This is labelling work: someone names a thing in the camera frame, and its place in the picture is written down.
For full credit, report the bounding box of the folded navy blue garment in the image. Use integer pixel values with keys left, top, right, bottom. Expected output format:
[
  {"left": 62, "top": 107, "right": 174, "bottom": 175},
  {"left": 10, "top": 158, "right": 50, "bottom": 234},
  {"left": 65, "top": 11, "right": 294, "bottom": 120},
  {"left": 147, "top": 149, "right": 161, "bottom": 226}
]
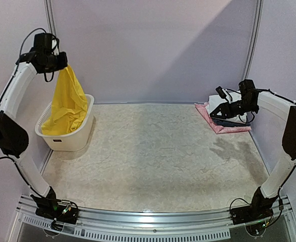
[{"left": 212, "top": 119, "right": 250, "bottom": 127}]

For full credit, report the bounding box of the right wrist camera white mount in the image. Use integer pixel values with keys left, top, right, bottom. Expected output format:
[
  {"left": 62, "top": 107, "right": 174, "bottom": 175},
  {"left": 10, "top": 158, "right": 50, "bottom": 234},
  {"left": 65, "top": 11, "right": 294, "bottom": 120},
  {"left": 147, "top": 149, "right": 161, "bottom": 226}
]
[{"left": 215, "top": 86, "right": 232, "bottom": 103}]

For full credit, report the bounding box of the right aluminium frame post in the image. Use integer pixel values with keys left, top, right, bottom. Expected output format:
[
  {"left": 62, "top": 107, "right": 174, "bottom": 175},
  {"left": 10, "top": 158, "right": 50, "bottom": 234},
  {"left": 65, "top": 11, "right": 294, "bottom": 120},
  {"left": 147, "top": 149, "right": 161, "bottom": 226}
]
[{"left": 241, "top": 0, "right": 263, "bottom": 81}]

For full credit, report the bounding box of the folded pink garment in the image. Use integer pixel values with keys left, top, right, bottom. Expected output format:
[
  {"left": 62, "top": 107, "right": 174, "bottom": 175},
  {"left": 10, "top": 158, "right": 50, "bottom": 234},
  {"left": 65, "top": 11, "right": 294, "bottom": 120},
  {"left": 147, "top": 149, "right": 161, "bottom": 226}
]
[{"left": 194, "top": 101, "right": 252, "bottom": 135}]

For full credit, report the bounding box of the front aluminium rail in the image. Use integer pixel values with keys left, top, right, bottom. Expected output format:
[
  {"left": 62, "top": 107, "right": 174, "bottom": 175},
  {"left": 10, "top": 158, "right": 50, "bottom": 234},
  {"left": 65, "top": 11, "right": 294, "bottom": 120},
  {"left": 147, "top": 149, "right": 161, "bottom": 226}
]
[{"left": 9, "top": 196, "right": 296, "bottom": 241}]

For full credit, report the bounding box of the white plastic laundry basket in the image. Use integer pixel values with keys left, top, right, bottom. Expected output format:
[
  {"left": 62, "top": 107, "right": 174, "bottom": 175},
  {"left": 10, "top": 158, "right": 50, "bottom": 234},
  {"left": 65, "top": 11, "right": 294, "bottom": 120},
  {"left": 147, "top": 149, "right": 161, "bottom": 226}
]
[{"left": 34, "top": 94, "right": 95, "bottom": 152}]

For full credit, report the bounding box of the aluminium frame post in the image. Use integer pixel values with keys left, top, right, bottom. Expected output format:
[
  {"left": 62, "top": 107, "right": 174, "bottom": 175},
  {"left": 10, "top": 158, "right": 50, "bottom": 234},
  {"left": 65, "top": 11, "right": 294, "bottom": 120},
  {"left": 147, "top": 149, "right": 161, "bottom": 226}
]
[
  {"left": 43, "top": 0, "right": 72, "bottom": 96},
  {"left": 241, "top": 0, "right": 263, "bottom": 81}
]

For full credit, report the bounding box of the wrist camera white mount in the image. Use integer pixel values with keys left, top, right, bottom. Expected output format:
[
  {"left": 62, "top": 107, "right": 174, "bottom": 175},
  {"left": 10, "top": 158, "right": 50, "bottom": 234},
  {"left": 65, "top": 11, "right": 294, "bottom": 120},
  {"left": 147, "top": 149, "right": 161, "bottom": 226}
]
[
  {"left": 215, "top": 86, "right": 232, "bottom": 103},
  {"left": 51, "top": 37, "right": 60, "bottom": 55}
]

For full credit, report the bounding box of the left aluminium frame post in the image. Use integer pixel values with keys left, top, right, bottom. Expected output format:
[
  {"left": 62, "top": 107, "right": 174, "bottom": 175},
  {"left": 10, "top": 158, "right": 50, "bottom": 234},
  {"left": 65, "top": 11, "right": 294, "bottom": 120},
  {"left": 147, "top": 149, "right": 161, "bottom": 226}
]
[{"left": 43, "top": 0, "right": 72, "bottom": 96}]

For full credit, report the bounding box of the yellow garment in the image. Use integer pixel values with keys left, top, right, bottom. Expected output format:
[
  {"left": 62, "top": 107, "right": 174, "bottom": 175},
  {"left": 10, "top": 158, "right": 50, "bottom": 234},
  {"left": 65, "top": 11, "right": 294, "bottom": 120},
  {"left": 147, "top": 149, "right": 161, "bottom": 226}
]
[{"left": 42, "top": 66, "right": 87, "bottom": 135}]

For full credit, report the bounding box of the white t-shirt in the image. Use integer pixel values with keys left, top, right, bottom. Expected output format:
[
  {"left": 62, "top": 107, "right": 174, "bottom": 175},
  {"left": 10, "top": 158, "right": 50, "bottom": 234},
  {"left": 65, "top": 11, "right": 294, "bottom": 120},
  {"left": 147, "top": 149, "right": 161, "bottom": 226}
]
[{"left": 206, "top": 92, "right": 248, "bottom": 124}]

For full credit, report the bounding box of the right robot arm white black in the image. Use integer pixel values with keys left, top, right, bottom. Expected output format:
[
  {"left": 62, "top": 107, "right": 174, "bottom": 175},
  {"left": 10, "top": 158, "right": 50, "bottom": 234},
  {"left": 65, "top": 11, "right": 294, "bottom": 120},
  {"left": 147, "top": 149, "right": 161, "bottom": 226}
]
[{"left": 210, "top": 79, "right": 296, "bottom": 220}]

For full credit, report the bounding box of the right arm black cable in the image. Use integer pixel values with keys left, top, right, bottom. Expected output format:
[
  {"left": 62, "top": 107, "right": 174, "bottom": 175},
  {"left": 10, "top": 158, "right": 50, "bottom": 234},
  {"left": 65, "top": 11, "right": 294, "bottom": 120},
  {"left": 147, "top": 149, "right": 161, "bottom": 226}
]
[{"left": 238, "top": 112, "right": 255, "bottom": 125}]

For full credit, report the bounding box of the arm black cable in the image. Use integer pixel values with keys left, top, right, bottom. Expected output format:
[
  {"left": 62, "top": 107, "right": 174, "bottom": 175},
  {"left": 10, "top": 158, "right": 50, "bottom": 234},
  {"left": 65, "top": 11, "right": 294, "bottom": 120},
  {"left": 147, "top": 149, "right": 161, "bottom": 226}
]
[
  {"left": 238, "top": 112, "right": 255, "bottom": 125},
  {"left": 0, "top": 27, "right": 61, "bottom": 162}
]

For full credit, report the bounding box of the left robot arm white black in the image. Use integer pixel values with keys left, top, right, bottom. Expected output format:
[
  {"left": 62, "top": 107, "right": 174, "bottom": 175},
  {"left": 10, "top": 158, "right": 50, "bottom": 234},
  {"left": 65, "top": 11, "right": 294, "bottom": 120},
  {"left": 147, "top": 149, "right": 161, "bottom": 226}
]
[{"left": 0, "top": 28, "right": 67, "bottom": 219}]

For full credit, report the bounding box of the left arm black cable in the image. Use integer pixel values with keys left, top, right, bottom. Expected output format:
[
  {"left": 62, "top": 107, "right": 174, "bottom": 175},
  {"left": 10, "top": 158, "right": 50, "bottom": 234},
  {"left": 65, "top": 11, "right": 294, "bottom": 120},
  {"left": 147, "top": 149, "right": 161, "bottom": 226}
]
[{"left": 0, "top": 27, "right": 61, "bottom": 162}]

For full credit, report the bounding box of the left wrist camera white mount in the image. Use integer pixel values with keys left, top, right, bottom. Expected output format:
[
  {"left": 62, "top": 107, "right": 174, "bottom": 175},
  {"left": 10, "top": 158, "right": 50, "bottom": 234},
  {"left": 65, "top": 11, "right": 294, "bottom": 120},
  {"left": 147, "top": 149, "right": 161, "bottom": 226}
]
[{"left": 51, "top": 37, "right": 60, "bottom": 55}]

